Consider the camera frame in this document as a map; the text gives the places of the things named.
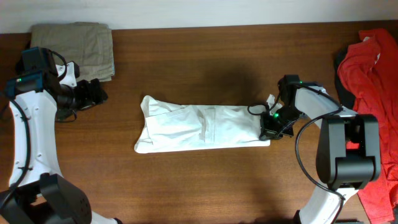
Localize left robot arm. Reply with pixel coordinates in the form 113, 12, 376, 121
1, 72, 120, 223

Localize dark garment under red pile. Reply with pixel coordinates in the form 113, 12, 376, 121
333, 47, 356, 110

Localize white polo shirt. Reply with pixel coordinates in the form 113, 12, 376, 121
134, 95, 271, 154

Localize folded khaki pants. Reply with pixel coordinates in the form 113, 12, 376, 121
30, 22, 115, 82

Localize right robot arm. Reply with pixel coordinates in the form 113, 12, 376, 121
259, 75, 381, 224

